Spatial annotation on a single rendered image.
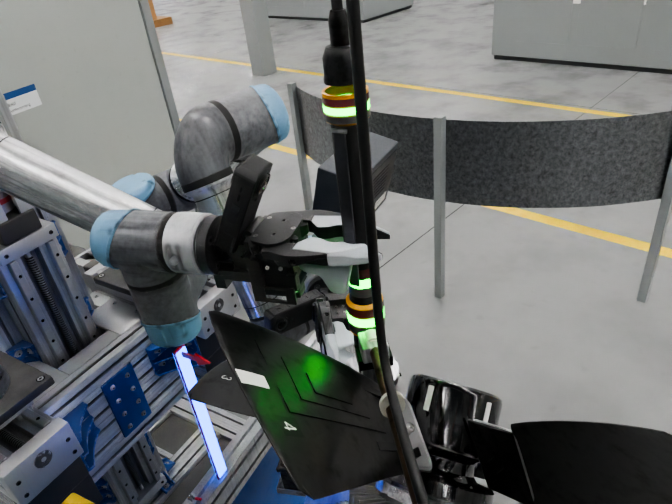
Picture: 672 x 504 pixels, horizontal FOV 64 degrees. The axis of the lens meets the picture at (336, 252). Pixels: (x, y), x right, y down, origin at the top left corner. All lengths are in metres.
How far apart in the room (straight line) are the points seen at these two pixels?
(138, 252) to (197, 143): 0.34
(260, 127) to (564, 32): 6.05
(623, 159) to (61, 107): 2.32
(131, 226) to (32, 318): 0.73
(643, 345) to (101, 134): 2.56
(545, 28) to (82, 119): 5.48
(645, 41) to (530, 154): 4.31
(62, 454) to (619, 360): 2.18
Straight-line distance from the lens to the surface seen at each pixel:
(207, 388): 0.81
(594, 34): 6.80
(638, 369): 2.66
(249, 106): 1.02
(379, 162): 1.36
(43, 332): 1.39
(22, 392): 1.24
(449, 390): 0.68
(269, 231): 0.60
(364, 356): 0.61
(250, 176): 0.56
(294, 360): 0.55
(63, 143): 2.52
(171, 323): 0.74
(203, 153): 0.97
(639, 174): 2.65
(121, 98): 2.70
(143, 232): 0.67
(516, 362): 2.56
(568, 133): 2.45
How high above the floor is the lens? 1.76
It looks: 32 degrees down
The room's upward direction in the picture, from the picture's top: 7 degrees counter-clockwise
